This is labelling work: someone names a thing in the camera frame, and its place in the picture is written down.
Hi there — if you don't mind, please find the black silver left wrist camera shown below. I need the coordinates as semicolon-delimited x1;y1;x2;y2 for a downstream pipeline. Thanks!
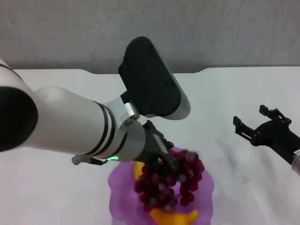
118;36;191;120

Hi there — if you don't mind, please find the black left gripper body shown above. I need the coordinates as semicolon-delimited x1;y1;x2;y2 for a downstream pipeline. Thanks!
135;120;175;169

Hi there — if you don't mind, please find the yellow banana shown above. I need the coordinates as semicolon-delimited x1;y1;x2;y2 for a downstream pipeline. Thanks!
133;162;199;225

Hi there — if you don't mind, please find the dark red grape bunch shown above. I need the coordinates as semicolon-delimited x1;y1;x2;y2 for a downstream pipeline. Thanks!
135;150;205;211

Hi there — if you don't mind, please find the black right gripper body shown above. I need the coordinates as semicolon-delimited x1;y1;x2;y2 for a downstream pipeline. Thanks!
250;119;300;165

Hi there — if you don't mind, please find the purple wavy plastic bowl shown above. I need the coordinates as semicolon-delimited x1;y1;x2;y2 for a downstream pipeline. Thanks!
108;146;215;225

